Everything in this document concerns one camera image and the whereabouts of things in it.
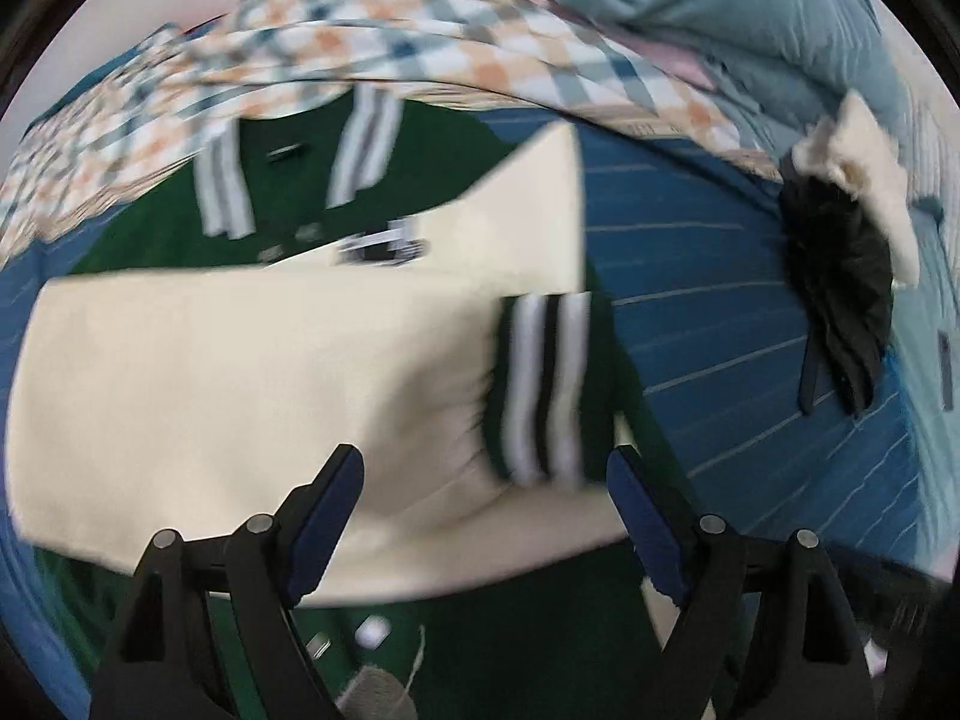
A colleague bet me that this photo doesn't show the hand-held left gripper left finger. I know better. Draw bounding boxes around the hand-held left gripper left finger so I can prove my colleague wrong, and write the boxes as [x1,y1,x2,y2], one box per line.
[90,444,365,720]

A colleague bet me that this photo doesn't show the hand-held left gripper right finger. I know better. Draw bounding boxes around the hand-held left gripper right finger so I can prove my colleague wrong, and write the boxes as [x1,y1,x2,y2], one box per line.
[606,446,875,720]

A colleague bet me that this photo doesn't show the green varsity jacket cream sleeves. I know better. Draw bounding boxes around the green varsity jacket cream sleeves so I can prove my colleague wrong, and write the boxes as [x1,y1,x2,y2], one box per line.
[4,90,721,720]

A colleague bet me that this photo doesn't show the blue striped bed sheet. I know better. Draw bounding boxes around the blue striped bed sheet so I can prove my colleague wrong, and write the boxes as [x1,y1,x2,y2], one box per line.
[0,22,938,720]

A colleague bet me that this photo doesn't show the dark cloth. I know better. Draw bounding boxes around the dark cloth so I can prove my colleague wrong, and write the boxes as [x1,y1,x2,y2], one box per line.
[847,562,960,720]

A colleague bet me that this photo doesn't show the black garment with cream lining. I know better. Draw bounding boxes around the black garment with cream lining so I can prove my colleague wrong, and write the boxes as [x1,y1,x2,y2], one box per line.
[776,88,922,419]

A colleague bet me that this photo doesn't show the pink cloth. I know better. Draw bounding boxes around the pink cloth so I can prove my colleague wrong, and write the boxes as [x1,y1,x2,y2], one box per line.
[495,0,721,91]

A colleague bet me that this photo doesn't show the orange teal plaid blanket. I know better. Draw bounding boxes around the orange teal plaid blanket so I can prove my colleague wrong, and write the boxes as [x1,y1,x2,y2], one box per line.
[0,0,781,263]

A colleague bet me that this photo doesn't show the light teal duvet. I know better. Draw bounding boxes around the light teal duvet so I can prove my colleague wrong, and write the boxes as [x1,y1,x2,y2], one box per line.
[442,0,960,563]

